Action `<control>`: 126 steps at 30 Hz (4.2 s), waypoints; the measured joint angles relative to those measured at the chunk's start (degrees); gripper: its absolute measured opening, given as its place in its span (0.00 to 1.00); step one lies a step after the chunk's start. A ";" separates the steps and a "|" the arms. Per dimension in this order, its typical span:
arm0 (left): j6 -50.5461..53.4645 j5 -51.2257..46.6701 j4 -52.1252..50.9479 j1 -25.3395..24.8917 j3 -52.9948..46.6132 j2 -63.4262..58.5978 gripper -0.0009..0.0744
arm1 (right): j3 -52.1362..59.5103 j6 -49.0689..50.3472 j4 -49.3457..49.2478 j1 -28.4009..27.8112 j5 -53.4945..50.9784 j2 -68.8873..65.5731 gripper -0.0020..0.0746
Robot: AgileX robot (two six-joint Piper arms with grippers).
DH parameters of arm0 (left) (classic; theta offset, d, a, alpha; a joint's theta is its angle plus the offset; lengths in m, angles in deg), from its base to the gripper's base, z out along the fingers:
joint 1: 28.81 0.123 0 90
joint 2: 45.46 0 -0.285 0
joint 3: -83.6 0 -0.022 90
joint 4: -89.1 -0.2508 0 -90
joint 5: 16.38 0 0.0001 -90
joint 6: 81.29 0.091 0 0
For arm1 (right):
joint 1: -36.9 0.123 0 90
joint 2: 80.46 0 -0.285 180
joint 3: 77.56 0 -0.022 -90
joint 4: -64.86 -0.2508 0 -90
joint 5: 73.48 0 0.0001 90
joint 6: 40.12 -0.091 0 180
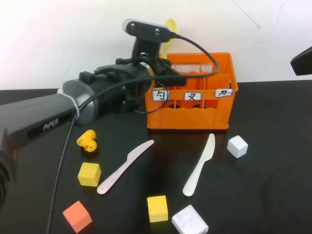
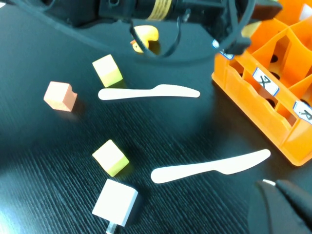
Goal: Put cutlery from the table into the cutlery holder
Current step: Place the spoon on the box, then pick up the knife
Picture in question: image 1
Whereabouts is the yellow rubber duck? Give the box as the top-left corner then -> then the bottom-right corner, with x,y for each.
76,129 -> 98,153

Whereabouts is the yellow plastic spoon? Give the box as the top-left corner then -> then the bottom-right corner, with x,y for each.
159,19 -> 178,60

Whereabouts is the white label fork character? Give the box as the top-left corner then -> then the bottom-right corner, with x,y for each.
184,92 -> 203,101

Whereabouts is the pale pink plastic knife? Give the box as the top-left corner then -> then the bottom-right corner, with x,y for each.
97,139 -> 155,195

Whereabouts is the yellow foam cube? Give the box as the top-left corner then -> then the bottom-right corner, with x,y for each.
146,195 -> 169,223
77,162 -> 102,187

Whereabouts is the cream white plastic knife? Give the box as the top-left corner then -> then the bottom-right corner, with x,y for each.
183,133 -> 216,197

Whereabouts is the white zip tie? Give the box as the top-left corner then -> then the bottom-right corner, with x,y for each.
58,89 -> 81,120

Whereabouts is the black left camera cable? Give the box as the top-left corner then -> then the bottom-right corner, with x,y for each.
46,34 -> 220,234

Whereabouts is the white label spoon character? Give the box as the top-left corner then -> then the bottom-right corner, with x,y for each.
152,89 -> 171,102

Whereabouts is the white label knife character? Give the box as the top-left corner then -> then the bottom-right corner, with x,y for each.
214,89 -> 234,98

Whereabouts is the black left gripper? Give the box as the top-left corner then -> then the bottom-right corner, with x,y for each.
136,58 -> 188,98

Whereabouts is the salmon orange foam cube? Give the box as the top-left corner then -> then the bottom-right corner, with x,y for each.
62,200 -> 93,234

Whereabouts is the large white foam cube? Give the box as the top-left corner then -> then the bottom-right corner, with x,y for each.
171,204 -> 209,234

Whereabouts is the small white foam cube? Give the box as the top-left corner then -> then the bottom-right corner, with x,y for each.
227,136 -> 249,159

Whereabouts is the orange plastic cutlery holder crate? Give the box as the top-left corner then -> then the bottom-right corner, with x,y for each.
143,52 -> 238,130

